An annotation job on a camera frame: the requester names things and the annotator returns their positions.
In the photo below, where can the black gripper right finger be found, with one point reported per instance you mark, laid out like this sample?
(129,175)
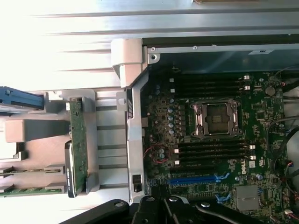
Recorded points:
(180,210)

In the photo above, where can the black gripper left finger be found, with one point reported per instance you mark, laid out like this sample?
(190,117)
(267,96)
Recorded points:
(142,210)

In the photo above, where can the black RAM slot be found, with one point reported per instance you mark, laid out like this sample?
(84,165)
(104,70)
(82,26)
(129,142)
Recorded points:
(210,93)
(210,154)
(210,87)
(210,82)
(210,148)
(210,76)
(210,142)
(210,160)

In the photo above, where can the green RAM stick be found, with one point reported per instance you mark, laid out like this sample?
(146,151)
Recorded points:
(30,191)

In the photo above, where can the blue expansion slot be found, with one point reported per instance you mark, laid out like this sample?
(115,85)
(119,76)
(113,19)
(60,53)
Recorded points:
(194,181)

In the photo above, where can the silver chipset heat sink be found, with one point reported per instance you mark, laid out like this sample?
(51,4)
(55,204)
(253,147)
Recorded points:
(247,198)

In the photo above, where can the grey metal PC case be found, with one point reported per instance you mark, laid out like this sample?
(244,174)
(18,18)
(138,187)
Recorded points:
(135,130)

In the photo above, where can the grey parts rack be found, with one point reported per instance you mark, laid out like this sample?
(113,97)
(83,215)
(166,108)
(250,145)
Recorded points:
(107,130)

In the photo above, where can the green graphics card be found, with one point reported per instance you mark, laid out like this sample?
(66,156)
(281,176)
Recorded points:
(78,140)

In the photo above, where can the metal CPU socket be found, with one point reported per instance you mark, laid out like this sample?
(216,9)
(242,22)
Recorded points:
(216,119)

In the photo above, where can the green Dell motherboard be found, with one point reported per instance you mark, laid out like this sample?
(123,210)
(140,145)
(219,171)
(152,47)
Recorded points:
(257,130)

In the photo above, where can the round coin battery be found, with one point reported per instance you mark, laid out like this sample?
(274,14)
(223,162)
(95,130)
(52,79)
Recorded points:
(271,90)

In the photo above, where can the blue disk carrier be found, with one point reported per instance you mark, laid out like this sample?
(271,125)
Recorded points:
(21,98)

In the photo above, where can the white case label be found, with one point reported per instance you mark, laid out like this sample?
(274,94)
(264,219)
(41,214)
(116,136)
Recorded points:
(261,51)

